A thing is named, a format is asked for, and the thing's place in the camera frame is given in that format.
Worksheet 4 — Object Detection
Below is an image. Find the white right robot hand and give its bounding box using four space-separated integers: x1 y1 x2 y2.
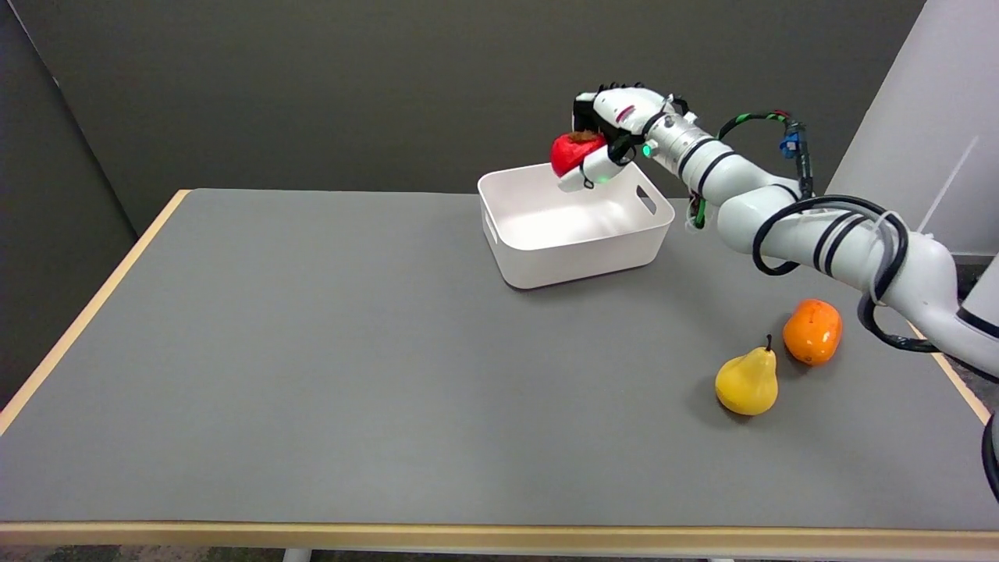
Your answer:
555 82 674 193

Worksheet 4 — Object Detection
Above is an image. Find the red apple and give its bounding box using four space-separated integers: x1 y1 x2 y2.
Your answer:
550 131 608 179

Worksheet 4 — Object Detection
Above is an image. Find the black smooth cable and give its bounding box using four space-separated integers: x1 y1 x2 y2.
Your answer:
752 194 942 354

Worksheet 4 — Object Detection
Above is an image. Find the orange persimmon fruit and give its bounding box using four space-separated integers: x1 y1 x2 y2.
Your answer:
782 298 844 367

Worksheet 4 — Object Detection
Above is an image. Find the black green braided cable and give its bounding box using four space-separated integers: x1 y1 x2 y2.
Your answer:
690 111 814 230

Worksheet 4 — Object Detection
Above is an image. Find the white plastic box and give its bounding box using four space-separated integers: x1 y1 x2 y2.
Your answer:
477 161 676 290

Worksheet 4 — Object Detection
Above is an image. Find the yellow pear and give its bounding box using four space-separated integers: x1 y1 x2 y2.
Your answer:
715 335 779 417

